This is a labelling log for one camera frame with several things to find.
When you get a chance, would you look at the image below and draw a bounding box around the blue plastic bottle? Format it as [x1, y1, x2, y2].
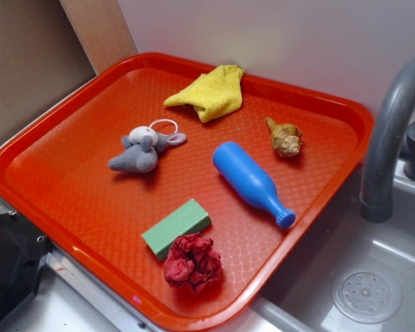
[212, 142, 296, 229]

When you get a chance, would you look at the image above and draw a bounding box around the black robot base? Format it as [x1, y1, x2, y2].
[0, 211, 50, 326]

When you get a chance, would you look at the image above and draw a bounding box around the crumpled red cloth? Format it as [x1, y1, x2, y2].
[163, 233, 223, 294]

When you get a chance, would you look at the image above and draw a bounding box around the red plastic tray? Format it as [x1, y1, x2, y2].
[0, 53, 374, 331]

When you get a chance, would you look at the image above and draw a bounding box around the grey plush mouse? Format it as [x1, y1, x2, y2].
[108, 119, 187, 174]

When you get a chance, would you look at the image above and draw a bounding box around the grey toy sink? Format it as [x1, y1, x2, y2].
[255, 157, 415, 332]

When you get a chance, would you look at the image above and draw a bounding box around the grey toy faucet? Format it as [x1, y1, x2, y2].
[360, 59, 415, 223]

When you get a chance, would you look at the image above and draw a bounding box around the yellow cloth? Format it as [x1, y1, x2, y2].
[164, 65, 245, 123]

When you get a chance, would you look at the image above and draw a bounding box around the wooden board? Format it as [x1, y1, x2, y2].
[60, 0, 138, 75]

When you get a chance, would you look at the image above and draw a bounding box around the green rectangular block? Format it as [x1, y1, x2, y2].
[142, 199, 212, 261]

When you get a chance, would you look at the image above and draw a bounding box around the brown seashell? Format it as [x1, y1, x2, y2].
[265, 117, 302, 158]

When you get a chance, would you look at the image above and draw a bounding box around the brown cardboard panel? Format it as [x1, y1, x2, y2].
[0, 1, 95, 146]

